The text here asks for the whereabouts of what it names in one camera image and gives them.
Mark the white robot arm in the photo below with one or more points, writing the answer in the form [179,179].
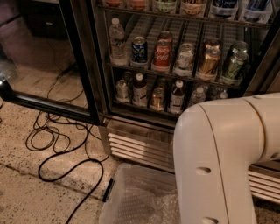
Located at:
[214,144]

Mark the gold can bottom shelf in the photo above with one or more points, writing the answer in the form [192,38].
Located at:
[157,101]

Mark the brown tea bottle left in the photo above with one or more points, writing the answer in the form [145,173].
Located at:
[140,90]

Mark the brown tea bottle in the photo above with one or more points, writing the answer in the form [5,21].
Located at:
[140,90]
[177,97]

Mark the silver can bottom shelf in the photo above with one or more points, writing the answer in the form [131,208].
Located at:
[122,91]

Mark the dark can behind gold bottom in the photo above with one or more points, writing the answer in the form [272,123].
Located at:
[162,83]

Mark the brown tea bottle right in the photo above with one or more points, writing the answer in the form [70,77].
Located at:
[177,97]

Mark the stainless steel glass-door fridge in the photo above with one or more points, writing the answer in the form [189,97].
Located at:
[144,135]

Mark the water bottle middle shelf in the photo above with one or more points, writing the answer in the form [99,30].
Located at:
[117,43]

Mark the water bottle bottom left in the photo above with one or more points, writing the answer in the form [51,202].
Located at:
[198,96]

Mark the water bottle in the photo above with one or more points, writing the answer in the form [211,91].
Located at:
[198,96]
[220,95]

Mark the water bottle bottom right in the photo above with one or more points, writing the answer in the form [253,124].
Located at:
[220,95]

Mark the open glass fridge door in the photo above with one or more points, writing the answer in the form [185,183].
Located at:
[46,74]

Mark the green label bottle top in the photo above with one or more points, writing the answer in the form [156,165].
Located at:
[165,6]

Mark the pink bottle top shelf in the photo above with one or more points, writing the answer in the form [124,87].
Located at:
[137,4]

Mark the orange bottle top shelf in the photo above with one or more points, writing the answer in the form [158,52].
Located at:
[114,3]

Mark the orange label bottle top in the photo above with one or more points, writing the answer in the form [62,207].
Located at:
[193,7]

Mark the dark can behind silver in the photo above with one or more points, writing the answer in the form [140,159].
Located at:
[128,77]

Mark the red Coca-Cola can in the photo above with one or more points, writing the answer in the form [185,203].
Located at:
[162,56]

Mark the white green soda can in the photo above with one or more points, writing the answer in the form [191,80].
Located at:
[183,65]

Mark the blue Pepsi can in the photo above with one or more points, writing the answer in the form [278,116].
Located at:
[139,52]

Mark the red can behind Coke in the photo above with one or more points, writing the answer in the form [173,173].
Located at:
[166,36]

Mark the clear plastic storage bin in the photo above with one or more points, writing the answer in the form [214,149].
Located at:
[117,185]

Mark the bubble wrap sheet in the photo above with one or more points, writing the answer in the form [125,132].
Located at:
[148,203]

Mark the gold soda can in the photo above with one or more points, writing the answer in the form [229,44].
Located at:
[208,65]

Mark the brown can behind gold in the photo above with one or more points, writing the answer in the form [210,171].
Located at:
[211,43]

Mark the green can front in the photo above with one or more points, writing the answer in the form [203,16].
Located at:
[232,68]

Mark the green can rear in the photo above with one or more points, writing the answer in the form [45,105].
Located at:
[238,46]

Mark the blue can top left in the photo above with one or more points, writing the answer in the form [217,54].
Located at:
[224,8]

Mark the dark cabinet behind door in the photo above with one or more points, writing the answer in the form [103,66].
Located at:
[43,19]

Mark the blue can top right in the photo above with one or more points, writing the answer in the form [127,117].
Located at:
[255,11]

